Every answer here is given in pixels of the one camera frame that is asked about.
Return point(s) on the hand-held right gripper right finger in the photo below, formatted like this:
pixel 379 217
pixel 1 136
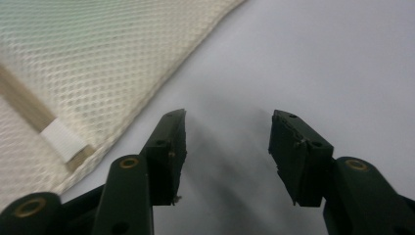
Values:
pixel 298 163

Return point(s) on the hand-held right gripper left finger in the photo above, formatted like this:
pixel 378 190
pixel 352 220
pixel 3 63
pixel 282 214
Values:
pixel 164 153

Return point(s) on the green cloth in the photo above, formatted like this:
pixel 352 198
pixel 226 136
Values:
pixel 29 19

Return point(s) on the cream mesh laundry bag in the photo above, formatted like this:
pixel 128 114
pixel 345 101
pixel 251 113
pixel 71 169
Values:
pixel 81 65

